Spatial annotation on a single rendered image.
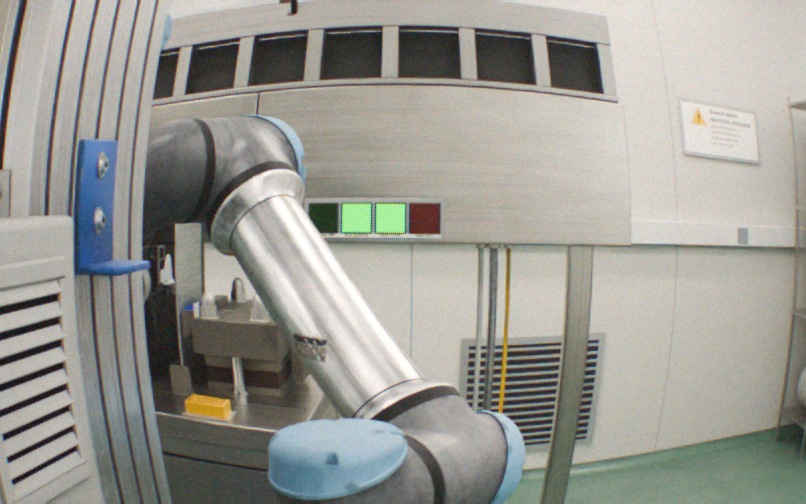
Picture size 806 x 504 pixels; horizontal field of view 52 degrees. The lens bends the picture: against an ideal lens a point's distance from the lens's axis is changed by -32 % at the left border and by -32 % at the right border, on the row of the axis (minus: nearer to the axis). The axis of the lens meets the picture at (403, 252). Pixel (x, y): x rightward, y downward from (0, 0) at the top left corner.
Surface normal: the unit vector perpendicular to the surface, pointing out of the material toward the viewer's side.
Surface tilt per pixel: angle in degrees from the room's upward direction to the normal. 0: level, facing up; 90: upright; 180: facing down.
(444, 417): 44
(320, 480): 88
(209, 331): 90
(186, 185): 111
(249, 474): 90
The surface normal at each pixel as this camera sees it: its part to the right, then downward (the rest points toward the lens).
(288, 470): -0.63, 0.00
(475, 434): 0.49, -0.72
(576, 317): -0.04, 0.05
